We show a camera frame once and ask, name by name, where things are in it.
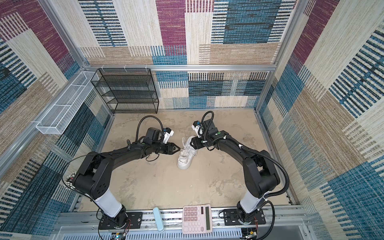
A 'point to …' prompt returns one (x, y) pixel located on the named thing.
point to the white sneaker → (187, 155)
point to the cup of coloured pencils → (68, 181)
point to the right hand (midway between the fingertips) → (195, 143)
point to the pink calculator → (197, 219)
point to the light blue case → (158, 219)
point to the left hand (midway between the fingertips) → (178, 147)
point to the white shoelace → (185, 150)
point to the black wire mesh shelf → (127, 90)
